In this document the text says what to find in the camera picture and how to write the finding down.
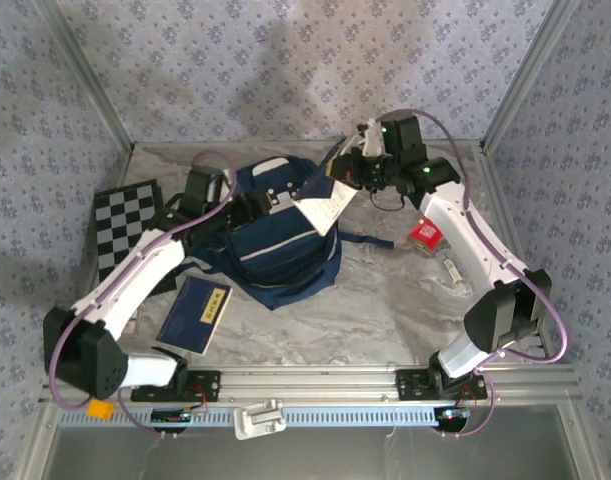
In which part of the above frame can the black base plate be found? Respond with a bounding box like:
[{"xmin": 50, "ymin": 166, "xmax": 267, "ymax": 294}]
[
  {"xmin": 395, "ymin": 368, "xmax": 489, "ymax": 401},
  {"xmin": 129, "ymin": 369, "xmax": 221, "ymax": 404}
]

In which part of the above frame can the aluminium side rail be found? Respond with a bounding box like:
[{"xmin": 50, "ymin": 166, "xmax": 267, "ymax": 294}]
[{"xmin": 477, "ymin": 144, "xmax": 554, "ymax": 364}]

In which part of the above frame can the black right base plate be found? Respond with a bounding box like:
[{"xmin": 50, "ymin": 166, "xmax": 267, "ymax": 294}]
[{"xmin": 395, "ymin": 368, "xmax": 489, "ymax": 401}]

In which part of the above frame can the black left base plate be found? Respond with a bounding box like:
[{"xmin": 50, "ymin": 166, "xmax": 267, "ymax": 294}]
[{"xmin": 129, "ymin": 369, "xmax": 221, "ymax": 404}]

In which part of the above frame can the orange plastic block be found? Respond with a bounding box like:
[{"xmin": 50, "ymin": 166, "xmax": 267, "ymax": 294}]
[{"xmin": 86, "ymin": 399, "xmax": 115, "ymax": 420}]

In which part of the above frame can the small circuit board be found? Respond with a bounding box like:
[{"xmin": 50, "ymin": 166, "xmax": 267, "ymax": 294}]
[
  {"xmin": 151, "ymin": 407, "xmax": 192, "ymax": 426},
  {"xmin": 434, "ymin": 407, "xmax": 472, "ymax": 425}
]

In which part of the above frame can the navy book with yellow label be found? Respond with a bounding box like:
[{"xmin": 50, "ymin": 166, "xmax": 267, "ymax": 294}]
[
  {"xmin": 291, "ymin": 142, "xmax": 359, "ymax": 237},
  {"xmin": 154, "ymin": 276, "xmax": 232, "ymax": 357}
]

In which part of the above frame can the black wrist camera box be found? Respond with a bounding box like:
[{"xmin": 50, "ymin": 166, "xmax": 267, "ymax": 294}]
[
  {"xmin": 381, "ymin": 114, "xmax": 427, "ymax": 164},
  {"xmin": 184, "ymin": 167, "xmax": 225, "ymax": 214}
]

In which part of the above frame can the aluminium front rail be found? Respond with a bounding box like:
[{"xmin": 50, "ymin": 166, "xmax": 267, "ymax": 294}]
[{"xmin": 39, "ymin": 367, "xmax": 581, "ymax": 404}]

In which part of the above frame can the black grey checkerboard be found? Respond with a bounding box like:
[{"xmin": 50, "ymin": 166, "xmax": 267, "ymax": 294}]
[{"xmin": 93, "ymin": 179, "xmax": 179, "ymax": 291}]

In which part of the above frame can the red plastic snap pouch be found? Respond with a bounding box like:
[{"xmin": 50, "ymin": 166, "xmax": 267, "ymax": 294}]
[{"xmin": 406, "ymin": 215, "xmax": 446, "ymax": 257}]

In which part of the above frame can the white plastic bracket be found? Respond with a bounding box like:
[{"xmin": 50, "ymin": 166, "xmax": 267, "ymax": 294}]
[{"xmin": 233, "ymin": 398, "xmax": 288, "ymax": 441}]

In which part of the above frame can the grey slotted cable duct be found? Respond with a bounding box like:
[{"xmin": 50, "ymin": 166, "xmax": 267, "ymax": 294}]
[{"xmin": 57, "ymin": 405, "xmax": 444, "ymax": 429}]

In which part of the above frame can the navy blue student backpack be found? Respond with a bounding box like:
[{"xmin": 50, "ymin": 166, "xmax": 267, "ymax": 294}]
[{"xmin": 162, "ymin": 154, "xmax": 394, "ymax": 311}]

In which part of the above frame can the aluminium frame post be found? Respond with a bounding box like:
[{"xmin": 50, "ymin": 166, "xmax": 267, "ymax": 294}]
[
  {"xmin": 479, "ymin": 0, "xmax": 586, "ymax": 154},
  {"xmin": 32, "ymin": 0, "xmax": 136, "ymax": 154}
]

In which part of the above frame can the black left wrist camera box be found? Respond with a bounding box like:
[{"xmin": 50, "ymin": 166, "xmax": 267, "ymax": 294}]
[{"xmin": 184, "ymin": 167, "xmax": 225, "ymax": 214}]

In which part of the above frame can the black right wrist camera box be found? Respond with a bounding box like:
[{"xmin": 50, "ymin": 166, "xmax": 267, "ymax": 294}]
[{"xmin": 381, "ymin": 114, "xmax": 427, "ymax": 164}]

